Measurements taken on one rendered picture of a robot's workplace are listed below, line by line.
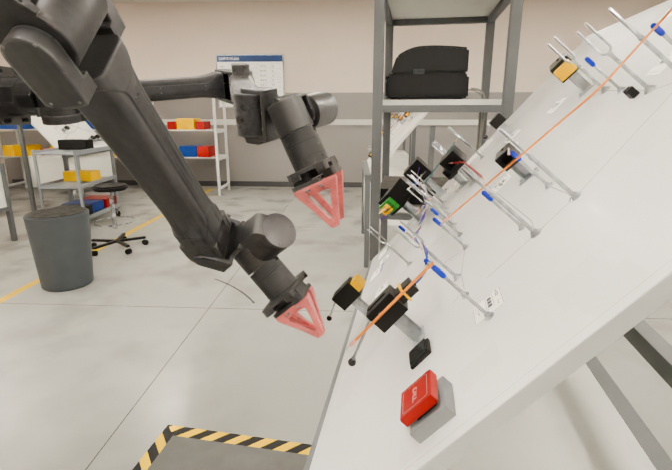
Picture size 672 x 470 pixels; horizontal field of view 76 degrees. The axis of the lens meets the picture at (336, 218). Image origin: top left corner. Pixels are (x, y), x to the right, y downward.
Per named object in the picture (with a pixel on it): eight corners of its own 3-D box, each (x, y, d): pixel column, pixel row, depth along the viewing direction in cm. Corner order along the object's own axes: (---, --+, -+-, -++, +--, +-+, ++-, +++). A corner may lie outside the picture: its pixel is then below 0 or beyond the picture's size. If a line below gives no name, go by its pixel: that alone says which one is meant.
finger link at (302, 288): (339, 316, 75) (304, 275, 74) (333, 334, 68) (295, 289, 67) (309, 337, 76) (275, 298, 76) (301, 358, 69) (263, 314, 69)
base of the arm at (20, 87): (26, 124, 98) (16, 68, 95) (60, 124, 98) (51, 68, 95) (-6, 125, 89) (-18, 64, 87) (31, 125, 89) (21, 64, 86)
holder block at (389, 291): (385, 322, 73) (367, 307, 73) (407, 299, 71) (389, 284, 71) (384, 333, 69) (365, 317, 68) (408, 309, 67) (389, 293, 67)
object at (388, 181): (376, 204, 170) (376, 188, 168) (383, 189, 203) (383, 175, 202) (462, 208, 164) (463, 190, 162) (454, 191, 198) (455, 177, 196)
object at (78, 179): (87, 233, 513) (73, 142, 487) (45, 233, 513) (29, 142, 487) (126, 214, 608) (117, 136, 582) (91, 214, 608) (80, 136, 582)
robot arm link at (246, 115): (231, 109, 107) (226, 63, 103) (255, 108, 108) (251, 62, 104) (238, 151, 68) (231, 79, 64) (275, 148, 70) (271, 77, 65)
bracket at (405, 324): (413, 335, 73) (391, 315, 72) (423, 325, 72) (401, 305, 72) (414, 348, 68) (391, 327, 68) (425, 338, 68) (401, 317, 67)
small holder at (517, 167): (539, 155, 87) (512, 132, 87) (539, 172, 80) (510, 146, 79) (520, 171, 90) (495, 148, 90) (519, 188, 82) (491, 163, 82)
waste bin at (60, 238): (37, 299, 333) (23, 221, 318) (34, 281, 369) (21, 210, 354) (103, 285, 360) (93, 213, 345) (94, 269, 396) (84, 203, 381)
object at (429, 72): (384, 99, 161) (386, 44, 156) (387, 101, 184) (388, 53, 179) (468, 99, 157) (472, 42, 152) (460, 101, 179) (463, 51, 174)
